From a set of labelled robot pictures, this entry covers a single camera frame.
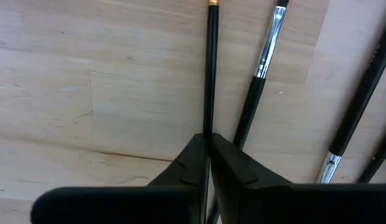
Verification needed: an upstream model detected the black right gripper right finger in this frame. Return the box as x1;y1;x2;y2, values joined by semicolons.
210;133;386;224

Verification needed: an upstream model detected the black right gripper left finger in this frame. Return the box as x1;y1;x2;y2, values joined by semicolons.
30;133;210;224

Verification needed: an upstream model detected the black paint brush gold ferrule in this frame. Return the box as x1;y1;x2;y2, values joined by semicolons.
201;0;220;224

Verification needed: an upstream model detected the black paint brush silver ferrule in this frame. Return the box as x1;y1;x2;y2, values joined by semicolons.
232;0;290;151
317;14;386;184

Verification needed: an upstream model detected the black brush handle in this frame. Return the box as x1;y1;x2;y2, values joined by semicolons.
356;123;386;184

